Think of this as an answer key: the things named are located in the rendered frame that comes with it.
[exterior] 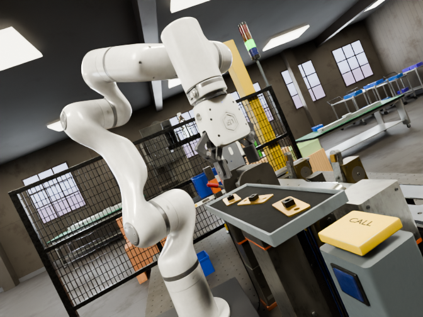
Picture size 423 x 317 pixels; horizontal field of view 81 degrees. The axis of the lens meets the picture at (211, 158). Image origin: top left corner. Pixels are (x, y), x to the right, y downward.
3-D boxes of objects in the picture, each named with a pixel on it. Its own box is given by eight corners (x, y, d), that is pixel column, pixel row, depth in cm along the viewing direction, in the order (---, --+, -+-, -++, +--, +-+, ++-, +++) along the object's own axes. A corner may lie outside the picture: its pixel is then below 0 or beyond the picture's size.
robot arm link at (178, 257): (155, 279, 78) (126, 209, 76) (194, 246, 91) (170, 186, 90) (179, 283, 70) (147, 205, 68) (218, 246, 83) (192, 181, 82)
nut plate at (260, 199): (274, 195, 51) (272, 189, 51) (264, 203, 49) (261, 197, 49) (247, 198, 58) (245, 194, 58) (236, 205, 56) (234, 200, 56)
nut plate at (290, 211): (311, 207, 37) (308, 200, 37) (289, 217, 37) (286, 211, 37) (290, 197, 46) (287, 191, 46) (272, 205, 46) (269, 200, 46)
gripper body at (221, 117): (199, 92, 46) (223, 147, 47) (235, 83, 53) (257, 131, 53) (180, 107, 52) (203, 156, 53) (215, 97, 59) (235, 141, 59)
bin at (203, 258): (216, 270, 131) (208, 255, 130) (199, 280, 128) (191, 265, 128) (210, 263, 141) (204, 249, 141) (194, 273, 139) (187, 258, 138)
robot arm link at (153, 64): (153, 78, 78) (236, 78, 60) (106, 83, 66) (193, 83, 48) (149, 47, 74) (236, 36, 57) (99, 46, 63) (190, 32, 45)
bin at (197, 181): (243, 178, 163) (235, 160, 162) (201, 198, 158) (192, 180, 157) (236, 177, 179) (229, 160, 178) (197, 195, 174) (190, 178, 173)
